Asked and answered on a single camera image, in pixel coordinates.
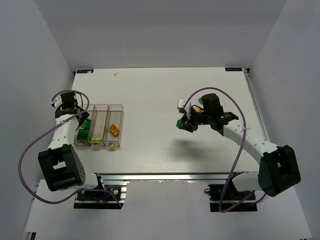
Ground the middle clear container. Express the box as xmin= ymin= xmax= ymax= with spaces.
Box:
xmin=89 ymin=104 xmax=109 ymax=147

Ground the left blue table label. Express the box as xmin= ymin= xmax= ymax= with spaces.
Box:
xmin=76 ymin=69 xmax=94 ymax=74

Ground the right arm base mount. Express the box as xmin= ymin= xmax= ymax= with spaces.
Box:
xmin=204 ymin=184 xmax=258 ymax=213

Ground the green 2x4 lego brick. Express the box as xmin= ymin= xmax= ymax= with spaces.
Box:
xmin=76 ymin=128 xmax=90 ymax=141

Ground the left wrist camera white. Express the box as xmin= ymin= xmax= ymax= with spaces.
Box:
xmin=50 ymin=95 xmax=63 ymax=109

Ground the left clear container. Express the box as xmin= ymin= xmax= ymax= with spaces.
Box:
xmin=73 ymin=104 xmax=94 ymax=147

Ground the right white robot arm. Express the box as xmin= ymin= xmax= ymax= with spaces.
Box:
xmin=176 ymin=93 xmax=301 ymax=197

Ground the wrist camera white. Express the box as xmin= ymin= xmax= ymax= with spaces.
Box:
xmin=177 ymin=99 xmax=192 ymax=119
xmin=50 ymin=95 xmax=63 ymax=109

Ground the clear container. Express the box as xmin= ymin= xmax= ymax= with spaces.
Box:
xmin=102 ymin=104 xmax=124 ymax=148
xmin=89 ymin=104 xmax=109 ymax=147
xmin=73 ymin=104 xmax=94 ymax=147

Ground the green lego with letter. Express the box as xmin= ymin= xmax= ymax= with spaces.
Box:
xmin=176 ymin=119 xmax=183 ymax=128

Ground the right blue table label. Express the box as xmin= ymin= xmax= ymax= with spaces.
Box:
xmin=224 ymin=67 xmax=243 ymax=72

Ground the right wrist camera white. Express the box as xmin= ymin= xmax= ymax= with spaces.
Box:
xmin=177 ymin=99 xmax=192 ymax=119

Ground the right clear container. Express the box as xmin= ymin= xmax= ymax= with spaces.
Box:
xmin=102 ymin=104 xmax=124 ymax=148

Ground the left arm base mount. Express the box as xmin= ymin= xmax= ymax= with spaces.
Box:
xmin=73 ymin=181 xmax=129 ymax=210

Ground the blue table label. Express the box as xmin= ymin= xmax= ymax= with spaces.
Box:
xmin=224 ymin=67 xmax=243 ymax=72
xmin=76 ymin=69 xmax=94 ymax=74

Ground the green and lime lego stack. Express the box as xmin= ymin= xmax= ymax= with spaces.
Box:
xmin=90 ymin=136 xmax=102 ymax=143

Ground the aluminium table rail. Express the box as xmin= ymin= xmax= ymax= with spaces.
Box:
xmin=99 ymin=172 xmax=256 ymax=183

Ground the large orange lego brick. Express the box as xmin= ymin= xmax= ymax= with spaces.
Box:
xmin=108 ymin=123 xmax=120 ymax=136

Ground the green 2x3 lego brick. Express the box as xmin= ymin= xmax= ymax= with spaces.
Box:
xmin=81 ymin=119 xmax=91 ymax=129

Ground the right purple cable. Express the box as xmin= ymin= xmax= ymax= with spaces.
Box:
xmin=182 ymin=87 xmax=267 ymax=213

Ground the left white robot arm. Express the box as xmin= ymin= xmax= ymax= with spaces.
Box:
xmin=38 ymin=91 xmax=104 ymax=192

